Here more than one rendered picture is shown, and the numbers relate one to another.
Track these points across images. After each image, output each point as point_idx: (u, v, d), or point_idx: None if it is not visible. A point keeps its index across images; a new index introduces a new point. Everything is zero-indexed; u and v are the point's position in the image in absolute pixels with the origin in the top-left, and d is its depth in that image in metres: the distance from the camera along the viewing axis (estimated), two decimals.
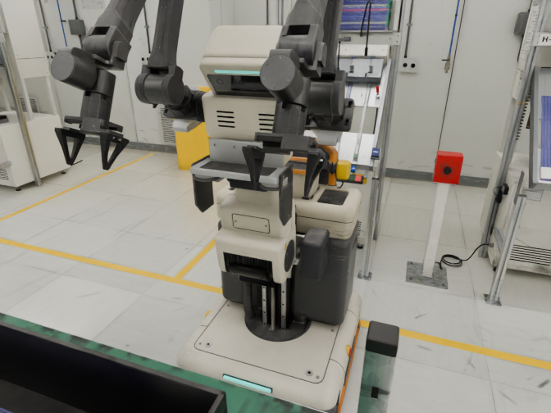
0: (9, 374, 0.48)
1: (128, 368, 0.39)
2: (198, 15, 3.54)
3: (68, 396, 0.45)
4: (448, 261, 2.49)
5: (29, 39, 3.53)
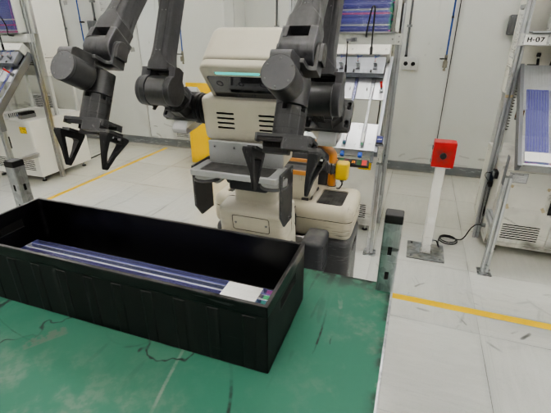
0: (152, 256, 0.74)
1: (243, 235, 0.65)
2: (213, 16, 3.80)
3: (195, 265, 0.71)
4: (444, 240, 2.76)
5: (56, 39, 3.79)
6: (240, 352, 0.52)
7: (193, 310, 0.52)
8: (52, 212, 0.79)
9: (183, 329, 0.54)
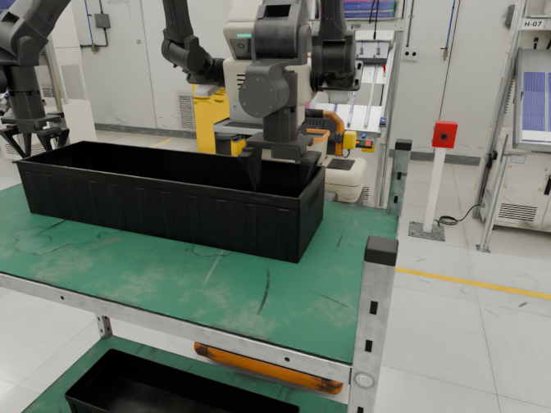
0: None
1: (270, 162, 0.74)
2: (219, 8, 3.90)
3: None
4: (445, 221, 2.85)
5: (66, 30, 3.89)
6: (275, 246, 0.61)
7: (234, 210, 0.61)
8: (95, 153, 0.89)
9: (224, 229, 0.63)
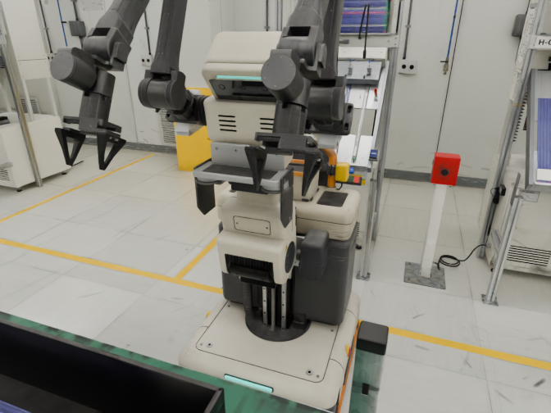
0: (16, 371, 0.50)
1: (130, 365, 0.41)
2: (198, 16, 3.56)
3: (73, 392, 0.47)
4: (445, 262, 2.51)
5: (30, 41, 3.55)
6: None
7: None
8: None
9: None
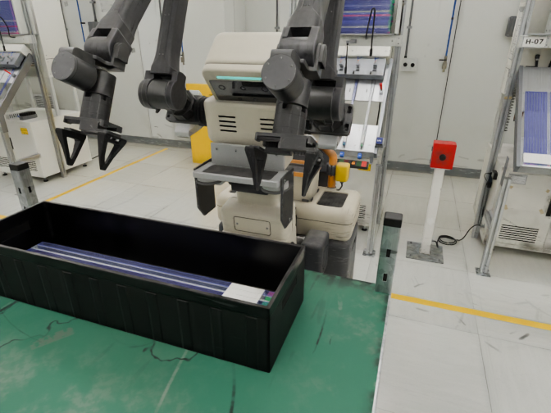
0: (156, 257, 0.76)
1: (244, 238, 0.67)
2: (214, 18, 3.82)
3: (198, 266, 0.73)
4: (443, 241, 2.77)
5: (56, 40, 3.81)
6: (243, 352, 0.54)
7: (197, 311, 0.53)
8: (56, 215, 0.81)
9: (187, 329, 0.56)
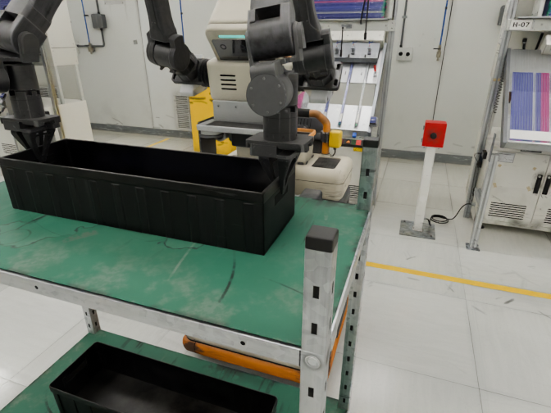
0: None
1: (243, 159, 0.77)
2: (214, 8, 3.92)
3: None
4: (436, 220, 2.88)
5: (61, 30, 3.91)
6: (242, 238, 0.64)
7: (203, 204, 0.64)
8: (78, 151, 0.91)
9: (194, 222, 0.66)
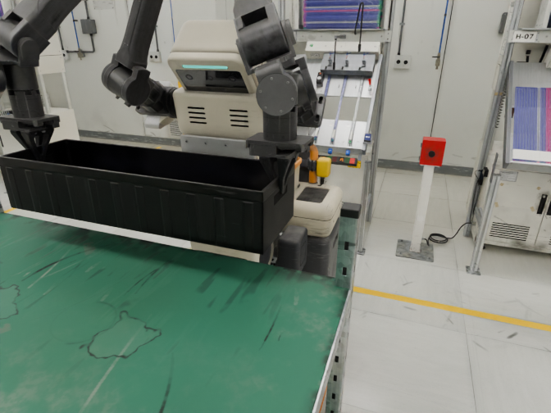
0: None
1: (243, 160, 0.77)
2: (205, 15, 3.79)
3: None
4: (434, 239, 2.74)
5: None
6: (241, 238, 0.64)
7: (202, 202, 0.64)
8: (77, 152, 0.91)
9: (193, 221, 0.66)
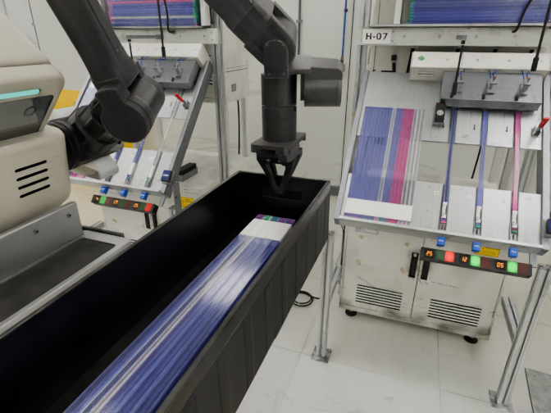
0: (140, 306, 0.48)
1: (212, 192, 0.61)
2: None
3: (183, 267, 0.56)
4: (295, 301, 2.10)
5: None
6: (323, 236, 0.65)
7: (312, 224, 0.57)
8: None
9: (308, 253, 0.57)
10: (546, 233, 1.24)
